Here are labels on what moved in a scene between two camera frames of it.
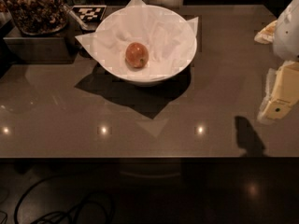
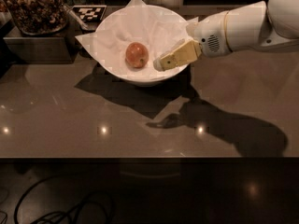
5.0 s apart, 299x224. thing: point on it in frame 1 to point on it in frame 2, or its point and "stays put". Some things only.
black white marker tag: x=90 y=13 stays put
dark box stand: x=62 y=48 stays put
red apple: x=136 y=54 stays put
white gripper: x=288 y=35 to x=209 y=35
